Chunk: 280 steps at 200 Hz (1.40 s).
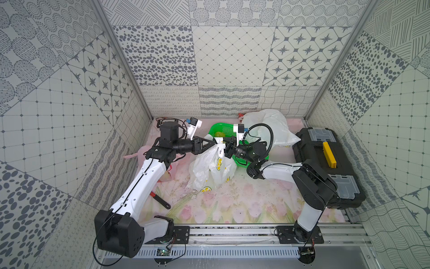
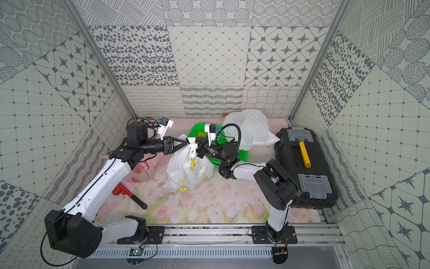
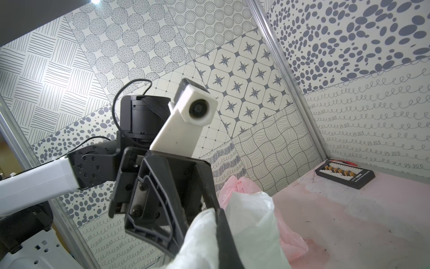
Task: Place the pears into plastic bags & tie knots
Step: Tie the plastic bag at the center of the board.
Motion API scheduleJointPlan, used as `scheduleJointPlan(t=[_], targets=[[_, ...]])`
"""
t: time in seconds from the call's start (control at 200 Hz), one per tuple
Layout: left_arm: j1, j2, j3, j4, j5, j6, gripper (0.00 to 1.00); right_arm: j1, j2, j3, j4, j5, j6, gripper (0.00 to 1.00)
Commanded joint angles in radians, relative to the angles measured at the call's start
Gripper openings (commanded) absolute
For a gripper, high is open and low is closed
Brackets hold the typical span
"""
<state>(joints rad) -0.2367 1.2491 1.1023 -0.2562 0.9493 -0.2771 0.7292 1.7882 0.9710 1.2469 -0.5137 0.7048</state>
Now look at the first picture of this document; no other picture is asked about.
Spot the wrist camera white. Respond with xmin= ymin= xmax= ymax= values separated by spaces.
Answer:
xmin=186 ymin=117 xmax=202 ymax=140
xmin=233 ymin=124 xmax=245 ymax=146

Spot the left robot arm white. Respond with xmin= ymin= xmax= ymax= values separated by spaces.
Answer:
xmin=92 ymin=117 xmax=215 ymax=258

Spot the floral pink table mat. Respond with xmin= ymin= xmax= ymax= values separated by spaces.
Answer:
xmin=134 ymin=117 xmax=347 ymax=224

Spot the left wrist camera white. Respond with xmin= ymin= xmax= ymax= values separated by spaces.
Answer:
xmin=186 ymin=117 xmax=202 ymax=140

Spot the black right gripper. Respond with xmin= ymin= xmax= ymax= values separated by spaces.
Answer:
xmin=213 ymin=136 xmax=255 ymax=164

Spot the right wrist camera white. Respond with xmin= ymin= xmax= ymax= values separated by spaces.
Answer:
xmin=233 ymin=124 xmax=245 ymax=146

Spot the green plastic basket tray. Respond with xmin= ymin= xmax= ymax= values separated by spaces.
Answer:
xmin=209 ymin=123 xmax=273 ymax=167

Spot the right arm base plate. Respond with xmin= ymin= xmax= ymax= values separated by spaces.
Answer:
xmin=274 ymin=225 xmax=324 ymax=244

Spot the white lemon-print plastic bag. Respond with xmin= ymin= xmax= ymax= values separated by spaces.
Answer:
xmin=187 ymin=134 xmax=237 ymax=192

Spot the aluminium mounting rail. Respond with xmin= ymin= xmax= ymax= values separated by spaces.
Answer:
xmin=93 ymin=223 xmax=374 ymax=249

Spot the plain white plastic bag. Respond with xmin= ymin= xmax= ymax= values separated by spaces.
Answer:
xmin=241 ymin=109 xmax=301 ymax=147

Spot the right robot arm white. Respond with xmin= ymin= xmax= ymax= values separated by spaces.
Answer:
xmin=223 ymin=123 xmax=338 ymax=243

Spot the pink peach-print plastic bag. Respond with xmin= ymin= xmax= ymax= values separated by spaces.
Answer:
xmin=123 ymin=142 xmax=182 ymax=184

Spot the red black pipe wrench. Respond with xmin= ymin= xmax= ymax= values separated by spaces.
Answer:
xmin=150 ymin=192 xmax=171 ymax=210

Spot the black toolbox yellow handle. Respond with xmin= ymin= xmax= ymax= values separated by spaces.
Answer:
xmin=293 ymin=127 xmax=366 ymax=210

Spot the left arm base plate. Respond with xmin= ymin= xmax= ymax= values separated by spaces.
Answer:
xmin=146 ymin=225 xmax=190 ymax=244

